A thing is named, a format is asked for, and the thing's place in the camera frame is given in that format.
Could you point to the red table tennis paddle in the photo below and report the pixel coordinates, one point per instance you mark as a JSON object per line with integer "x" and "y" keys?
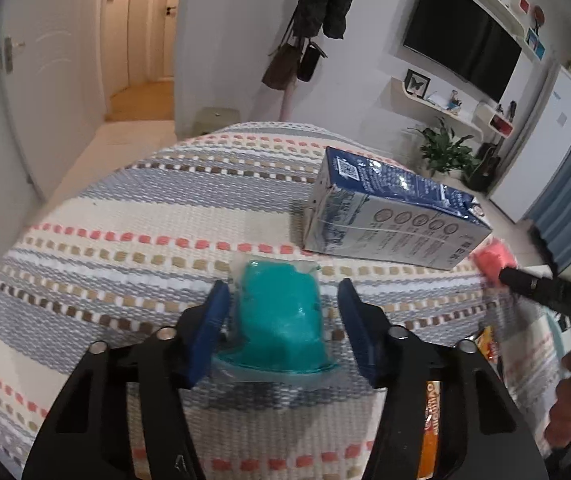
{"x": 539, "y": 16}

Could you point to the white red box shelf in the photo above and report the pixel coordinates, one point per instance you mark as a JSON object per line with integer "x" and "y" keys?
{"x": 494, "y": 120}

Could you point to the green potted plant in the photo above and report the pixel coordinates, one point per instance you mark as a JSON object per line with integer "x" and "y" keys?
{"x": 443, "y": 150}

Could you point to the white refrigerator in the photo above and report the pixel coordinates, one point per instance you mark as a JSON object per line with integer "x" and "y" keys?
{"x": 545, "y": 145}

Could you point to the teal plastic packet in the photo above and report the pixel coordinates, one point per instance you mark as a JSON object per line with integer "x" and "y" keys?
{"x": 280, "y": 320}

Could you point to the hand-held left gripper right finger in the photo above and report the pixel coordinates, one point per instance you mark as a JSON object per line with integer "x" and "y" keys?
{"x": 360, "y": 340}

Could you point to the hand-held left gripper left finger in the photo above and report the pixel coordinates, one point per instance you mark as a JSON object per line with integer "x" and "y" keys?
{"x": 205, "y": 340}

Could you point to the red wall cube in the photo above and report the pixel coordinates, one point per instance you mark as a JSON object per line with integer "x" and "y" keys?
{"x": 523, "y": 5}

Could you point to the framed butterfly picture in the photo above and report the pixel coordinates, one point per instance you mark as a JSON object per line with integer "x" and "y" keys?
{"x": 417, "y": 84}

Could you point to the white hallway door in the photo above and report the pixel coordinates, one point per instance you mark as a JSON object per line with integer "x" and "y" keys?
{"x": 171, "y": 15}

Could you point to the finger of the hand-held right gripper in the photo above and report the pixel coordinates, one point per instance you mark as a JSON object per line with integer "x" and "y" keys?
{"x": 550, "y": 290}

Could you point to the black hanging bag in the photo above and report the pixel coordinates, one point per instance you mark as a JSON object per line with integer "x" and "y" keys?
{"x": 310, "y": 62}

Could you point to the white wavy wall shelf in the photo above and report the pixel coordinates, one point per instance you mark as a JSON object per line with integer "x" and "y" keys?
{"x": 490, "y": 5}

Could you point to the person's right hand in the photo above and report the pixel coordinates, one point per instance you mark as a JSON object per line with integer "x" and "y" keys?
{"x": 568, "y": 410}

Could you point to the pink plastic packet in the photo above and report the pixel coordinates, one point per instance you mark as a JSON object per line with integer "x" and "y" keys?
{"x": 493, "y": 260}

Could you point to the orange paper cup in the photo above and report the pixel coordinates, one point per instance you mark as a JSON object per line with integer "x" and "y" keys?
{"x": 429, "y": 425}

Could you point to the white coat rack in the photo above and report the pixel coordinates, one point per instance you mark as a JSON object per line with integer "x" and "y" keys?
{"x": 288, "y": 102}

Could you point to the teal plastic laundry basket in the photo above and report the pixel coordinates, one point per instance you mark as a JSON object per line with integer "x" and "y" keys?
{"x": 560, "y": 332}

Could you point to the brown hanging bag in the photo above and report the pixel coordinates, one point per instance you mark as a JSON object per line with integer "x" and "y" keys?
{"x": 280, "y": 65}

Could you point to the white room door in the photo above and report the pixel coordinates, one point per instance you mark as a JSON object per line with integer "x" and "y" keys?
{"x": 50, "y": 85}

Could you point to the small blue wall cube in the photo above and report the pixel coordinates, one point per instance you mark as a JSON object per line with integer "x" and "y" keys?
{"x": 535, "y": 42}

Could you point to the black acoustic guitar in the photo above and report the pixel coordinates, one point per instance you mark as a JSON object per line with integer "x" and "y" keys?
{"x": 485, "y": 167}

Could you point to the white low wall shelf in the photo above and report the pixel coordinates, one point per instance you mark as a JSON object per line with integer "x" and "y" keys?
{"x": 435, "y": 105}

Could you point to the blue white milk carton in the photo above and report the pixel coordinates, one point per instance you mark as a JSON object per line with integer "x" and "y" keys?
{"x": 395, "y": 210}

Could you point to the yellow snack packet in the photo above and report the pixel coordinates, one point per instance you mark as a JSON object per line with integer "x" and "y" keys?
{"x": 488, "y": 347}

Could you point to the black flat television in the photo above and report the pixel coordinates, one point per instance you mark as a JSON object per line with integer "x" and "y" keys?
{"x": 460, "y": 35}

